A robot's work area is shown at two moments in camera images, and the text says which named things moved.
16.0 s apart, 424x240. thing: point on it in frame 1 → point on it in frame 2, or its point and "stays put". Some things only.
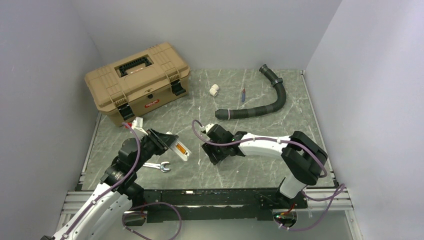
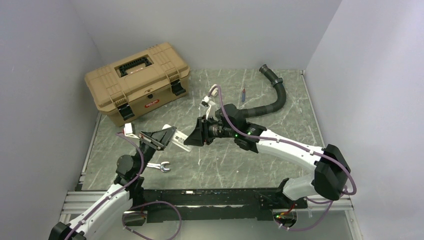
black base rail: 214,205 stays put
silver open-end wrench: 161,166 stays put
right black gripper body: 216,153 → 216,129
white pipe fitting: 214,89 stays put
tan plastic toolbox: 130,86 stays put
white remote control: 180,148 → 178,139
